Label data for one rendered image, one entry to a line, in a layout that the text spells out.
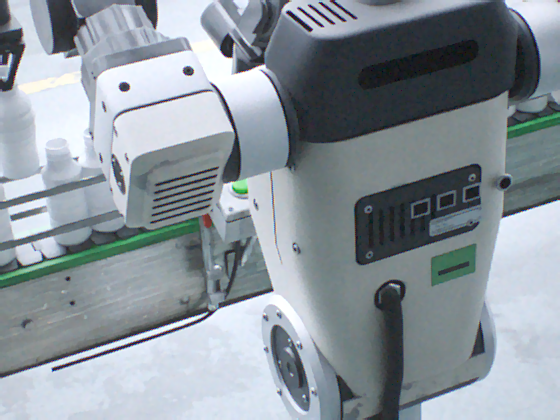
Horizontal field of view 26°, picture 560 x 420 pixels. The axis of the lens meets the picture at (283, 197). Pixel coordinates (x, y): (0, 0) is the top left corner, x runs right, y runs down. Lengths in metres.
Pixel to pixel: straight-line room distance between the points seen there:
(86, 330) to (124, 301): 0.07
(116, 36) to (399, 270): 0.35
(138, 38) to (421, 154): 0.27
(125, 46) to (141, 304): 0.93
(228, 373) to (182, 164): 2.19
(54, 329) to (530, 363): 1.57
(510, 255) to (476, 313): 2.29
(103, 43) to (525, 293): 2.46
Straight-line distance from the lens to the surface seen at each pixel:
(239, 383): 3.11
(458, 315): 1.24
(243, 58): 1.54
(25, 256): 1.87
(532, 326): 3.29
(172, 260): 1.91
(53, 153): 1.80
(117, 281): 1.90
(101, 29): 1.08
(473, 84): 1.11
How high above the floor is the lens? 2.02
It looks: 32 degrees down
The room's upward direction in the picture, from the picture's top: 4 degrees counter-clockwise
